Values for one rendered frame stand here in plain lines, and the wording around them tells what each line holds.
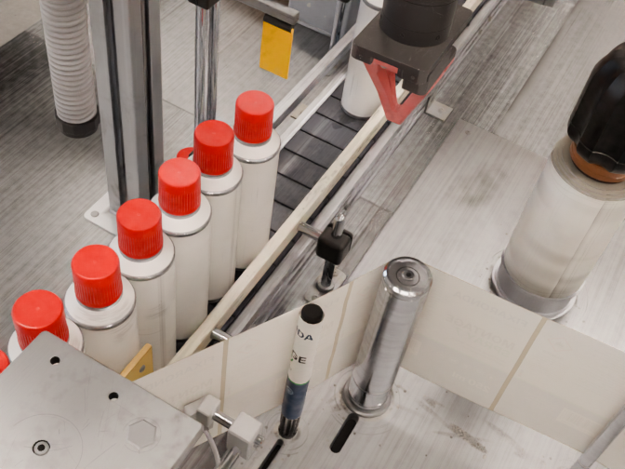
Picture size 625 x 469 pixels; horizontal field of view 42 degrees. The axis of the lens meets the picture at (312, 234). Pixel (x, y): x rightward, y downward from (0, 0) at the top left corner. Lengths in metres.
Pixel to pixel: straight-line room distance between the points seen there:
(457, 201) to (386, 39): 0.33
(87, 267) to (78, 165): 0.43
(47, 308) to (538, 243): 0.45
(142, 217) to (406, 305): 0.21
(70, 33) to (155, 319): 0.23
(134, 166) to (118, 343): 0.28
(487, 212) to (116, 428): 0.60
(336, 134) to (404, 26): 0.36
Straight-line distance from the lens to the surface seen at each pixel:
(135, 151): 0.85
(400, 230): 0.90
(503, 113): 1.17
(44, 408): 0.47
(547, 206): 0.78
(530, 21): 1.36
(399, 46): 0.66
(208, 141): 0.67
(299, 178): 0.93
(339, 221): 0.81
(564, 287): 0.84
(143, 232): 0.61
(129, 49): 0.76
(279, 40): 0.75
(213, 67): 0.81
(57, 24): 0.62
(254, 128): 0.71
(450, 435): 0.78
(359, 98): 1.00
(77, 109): 0.67
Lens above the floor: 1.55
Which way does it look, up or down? 50 degrees down
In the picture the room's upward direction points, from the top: 11 degrees clockwise
